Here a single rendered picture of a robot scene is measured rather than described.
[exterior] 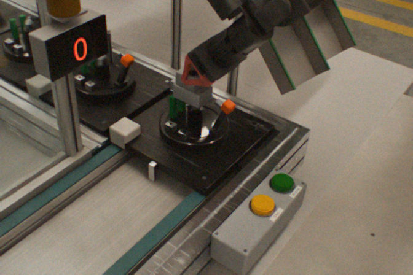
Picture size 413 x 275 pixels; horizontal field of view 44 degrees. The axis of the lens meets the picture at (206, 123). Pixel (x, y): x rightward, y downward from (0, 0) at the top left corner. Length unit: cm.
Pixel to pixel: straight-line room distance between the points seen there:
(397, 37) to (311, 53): 261
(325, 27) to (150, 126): 53
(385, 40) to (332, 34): 239
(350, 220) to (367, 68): 61
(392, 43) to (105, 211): 299
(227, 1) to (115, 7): 100
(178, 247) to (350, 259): 33
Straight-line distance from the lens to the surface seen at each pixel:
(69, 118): 94
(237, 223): 87
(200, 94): 93
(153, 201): 95
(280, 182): 93
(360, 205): 109
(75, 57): 83
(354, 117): 133
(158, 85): 116
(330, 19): 133
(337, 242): 101
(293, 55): 118
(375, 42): 366
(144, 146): 98
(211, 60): 86
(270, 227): 87
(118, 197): 96
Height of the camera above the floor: 161
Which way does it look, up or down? 38 degrees down
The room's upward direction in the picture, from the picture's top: 4 degrees clockwise
